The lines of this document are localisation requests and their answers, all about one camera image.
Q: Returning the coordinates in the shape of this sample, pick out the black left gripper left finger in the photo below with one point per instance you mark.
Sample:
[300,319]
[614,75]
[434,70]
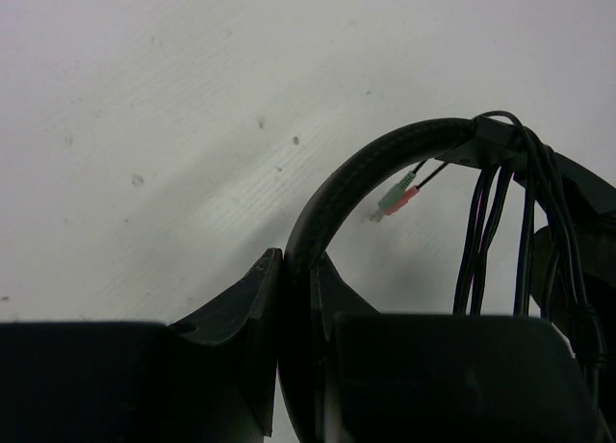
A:
[209,377]

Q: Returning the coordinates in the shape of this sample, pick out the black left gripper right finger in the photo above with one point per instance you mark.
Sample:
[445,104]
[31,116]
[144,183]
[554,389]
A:
[440,378]

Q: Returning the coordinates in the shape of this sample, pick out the black over-ear headphones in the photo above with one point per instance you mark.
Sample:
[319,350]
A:
[540,244]

